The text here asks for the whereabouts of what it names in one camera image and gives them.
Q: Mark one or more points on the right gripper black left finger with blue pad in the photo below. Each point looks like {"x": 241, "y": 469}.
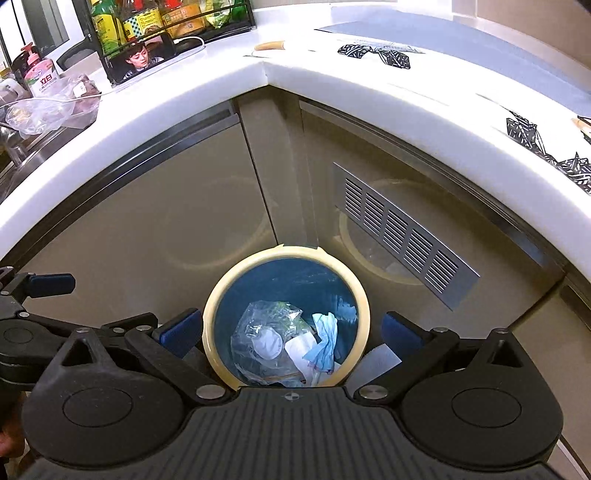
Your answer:
{"x": 179, "y": 334}

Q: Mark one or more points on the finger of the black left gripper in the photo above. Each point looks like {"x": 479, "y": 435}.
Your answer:
{"x": 29, "y": 285}

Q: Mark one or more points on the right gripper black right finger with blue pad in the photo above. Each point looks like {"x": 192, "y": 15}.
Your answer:
{"x": 402, "y": 336}

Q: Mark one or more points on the blue wrapper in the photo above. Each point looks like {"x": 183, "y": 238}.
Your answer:
{"x": 322, "y": 355}

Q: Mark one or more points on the clear plastic bag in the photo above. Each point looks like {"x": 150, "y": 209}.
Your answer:
{"x": 257, "y": 345}

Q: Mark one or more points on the white paper tissue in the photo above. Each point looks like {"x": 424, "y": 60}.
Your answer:
{"x": 297, "y": 348}

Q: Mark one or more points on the blue bin cream rim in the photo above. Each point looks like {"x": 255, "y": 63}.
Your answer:
{"x": 308, "y": 278}

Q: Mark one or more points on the silver cabinet vent grille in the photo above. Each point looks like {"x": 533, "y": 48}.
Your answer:
{"x": 428, "y": 258}

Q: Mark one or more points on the steel sink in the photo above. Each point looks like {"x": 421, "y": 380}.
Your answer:
{"x": 26, "y": 155}

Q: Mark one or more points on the clear bag with meat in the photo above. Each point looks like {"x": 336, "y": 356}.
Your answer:
{"x": 68, "y": 103}

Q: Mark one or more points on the pink soap bottle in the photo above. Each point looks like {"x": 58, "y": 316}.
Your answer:
{"x": 39, "y": 73}

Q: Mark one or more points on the smartphone showing video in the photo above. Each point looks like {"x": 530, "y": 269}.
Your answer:
{"x": 141, "y": 56}

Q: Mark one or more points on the white patterned cloth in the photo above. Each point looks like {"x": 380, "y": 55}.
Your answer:
{"x": 537, "y": 123}

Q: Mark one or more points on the yellow-cap green bottle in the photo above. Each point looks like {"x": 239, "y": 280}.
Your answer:
{"x": 107, "y": 25}

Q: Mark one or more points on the black spice rack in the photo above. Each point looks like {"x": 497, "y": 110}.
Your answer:
{"x": 183, "y": 44}

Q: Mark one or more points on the red-cap oil bottle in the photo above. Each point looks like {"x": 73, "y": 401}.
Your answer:
{"x": 140, "y": 18}

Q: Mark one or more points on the grey counter mat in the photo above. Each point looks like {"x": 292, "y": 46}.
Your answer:
{"x": 475, "y": 46}

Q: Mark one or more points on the orange sauce bottle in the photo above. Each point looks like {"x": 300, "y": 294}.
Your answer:
{"x": 181, "y": 17}

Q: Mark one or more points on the wooden stick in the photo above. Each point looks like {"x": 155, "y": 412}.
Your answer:
{"x": 273, "y": 45}

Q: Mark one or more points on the green snack bag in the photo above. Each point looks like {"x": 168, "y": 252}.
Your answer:
{"x": 218, "y": 13}

